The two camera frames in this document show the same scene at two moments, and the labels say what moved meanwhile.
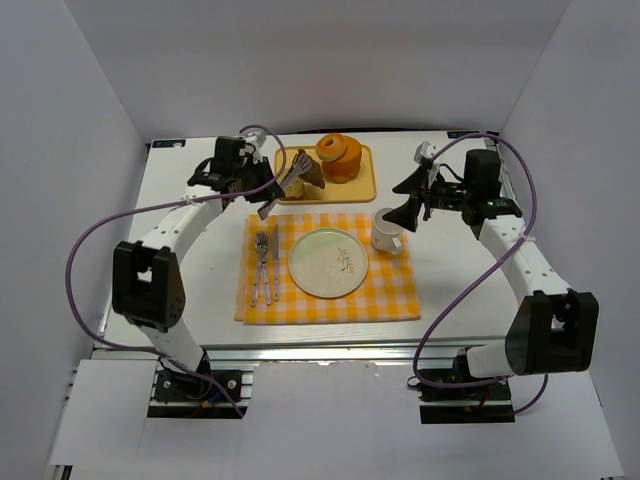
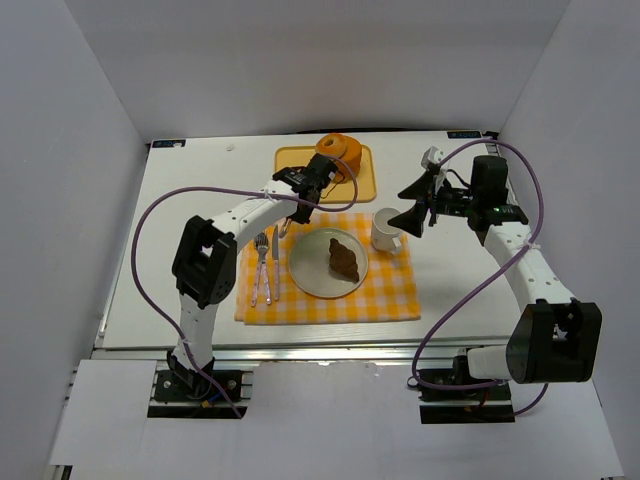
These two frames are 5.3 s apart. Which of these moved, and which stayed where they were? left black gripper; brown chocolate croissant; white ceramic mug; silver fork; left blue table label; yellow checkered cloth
Moved: left black gripper; brown chocolate croissant
Stayed: silver fork; yellow checkered cloth; left blue table label; white ceramic mug
